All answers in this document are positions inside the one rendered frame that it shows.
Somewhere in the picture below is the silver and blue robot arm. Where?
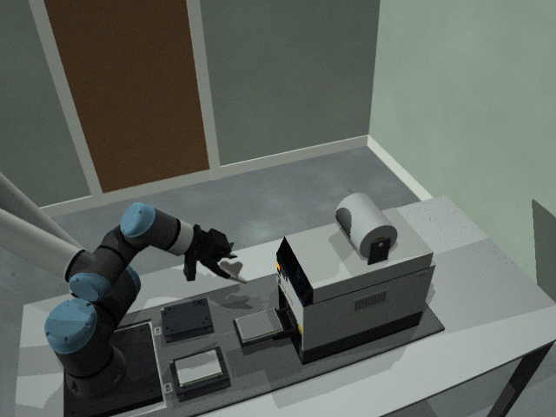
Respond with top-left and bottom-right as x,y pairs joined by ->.
0,172 -> 194,400

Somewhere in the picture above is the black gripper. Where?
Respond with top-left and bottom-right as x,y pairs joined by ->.
185,224 -> 248,283

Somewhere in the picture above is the grey cylinder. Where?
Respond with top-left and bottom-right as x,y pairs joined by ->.
335,193 -> 398,258

